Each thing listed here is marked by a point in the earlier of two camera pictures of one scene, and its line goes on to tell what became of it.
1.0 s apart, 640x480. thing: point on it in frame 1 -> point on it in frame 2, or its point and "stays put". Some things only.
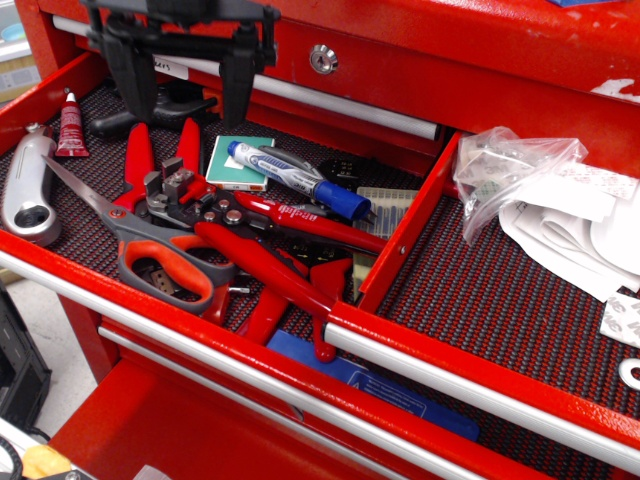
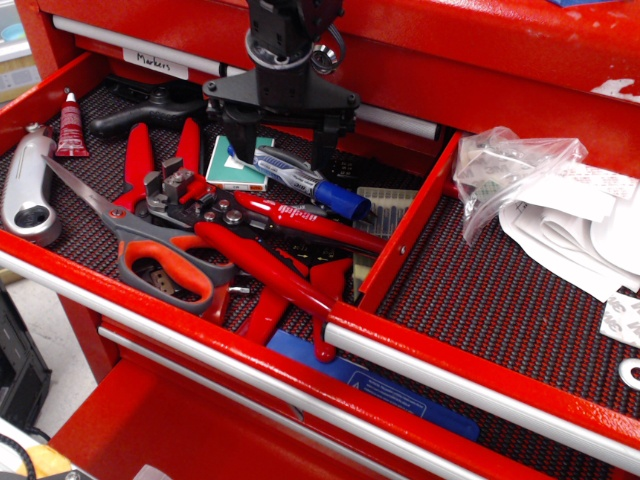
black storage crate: [25, 378] stays put
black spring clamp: [175, 101] stays put
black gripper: [236, 29] -> [287, 95]
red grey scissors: [157, 262] stays put
